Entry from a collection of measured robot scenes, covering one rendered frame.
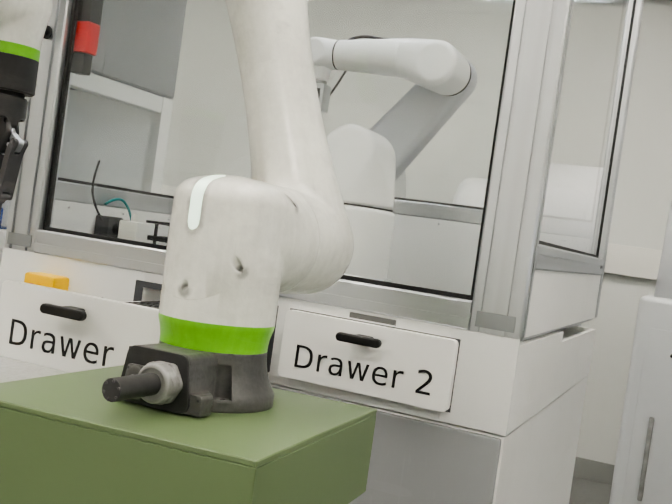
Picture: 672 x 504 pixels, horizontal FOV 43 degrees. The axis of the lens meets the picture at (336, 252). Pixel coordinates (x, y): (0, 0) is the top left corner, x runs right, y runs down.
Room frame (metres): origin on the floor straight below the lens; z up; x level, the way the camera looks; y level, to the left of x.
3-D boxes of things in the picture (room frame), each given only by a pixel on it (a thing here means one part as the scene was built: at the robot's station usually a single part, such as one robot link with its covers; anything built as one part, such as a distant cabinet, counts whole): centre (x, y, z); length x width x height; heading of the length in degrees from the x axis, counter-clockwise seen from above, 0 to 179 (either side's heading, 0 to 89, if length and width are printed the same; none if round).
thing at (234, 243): (0.97, 0.12, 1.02); 0.16 x 0.13 x 0.19; 151
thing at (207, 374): (0.90, 0.14, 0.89); 0.26 x 0.15 x 0.06; 155
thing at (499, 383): (1.90, -0.01, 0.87); 1.02 x 0.95 x 0.14; 66
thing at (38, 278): (1.59, 0.53, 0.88); 0.07 x 0.05 x 0.07; 66
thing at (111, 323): (1.20, 0.34, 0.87); 0.29 x 0.02 x 0.11; 66
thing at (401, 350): (1.35, -0.07, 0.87); 0.29 x 0.02 x 0.11; 66
